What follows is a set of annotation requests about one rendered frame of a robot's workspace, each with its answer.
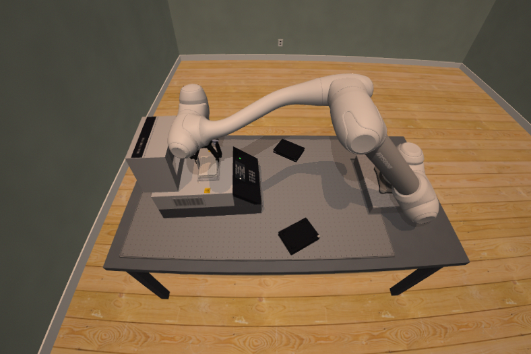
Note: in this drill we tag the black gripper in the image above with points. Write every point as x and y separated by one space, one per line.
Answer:
216 154

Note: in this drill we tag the beige lab instrument with lid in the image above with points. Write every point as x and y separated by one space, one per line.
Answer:
176 188

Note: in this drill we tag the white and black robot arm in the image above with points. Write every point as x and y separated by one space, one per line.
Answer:
357 123

